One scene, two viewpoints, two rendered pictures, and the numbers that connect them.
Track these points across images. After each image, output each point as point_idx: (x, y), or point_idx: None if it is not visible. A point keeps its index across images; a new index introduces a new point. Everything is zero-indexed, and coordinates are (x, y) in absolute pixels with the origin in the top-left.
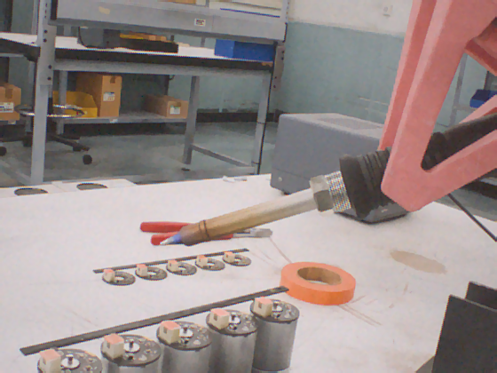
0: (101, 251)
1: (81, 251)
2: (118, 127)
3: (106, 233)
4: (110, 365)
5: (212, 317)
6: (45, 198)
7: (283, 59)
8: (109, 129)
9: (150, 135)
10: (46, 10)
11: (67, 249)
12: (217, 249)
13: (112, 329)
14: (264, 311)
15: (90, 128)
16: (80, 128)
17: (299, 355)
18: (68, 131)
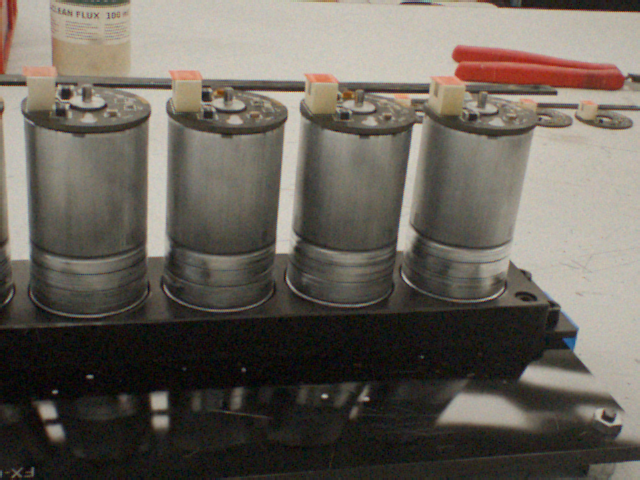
0: (359, 77)
1: (324, 72)
2: (612, 3)
3: (389, 56)
4: (25, 124)
5: (307, 89)
6: (327, 7)
7: None
8: (596, 5)
9: None
10: None
11: (304, 68)
12: (577, 101)
13: (93, 79)
14: (441, 101)
15: (565, 2)
16: (550, 1)
17: (618, 277)
18: (530, 5)
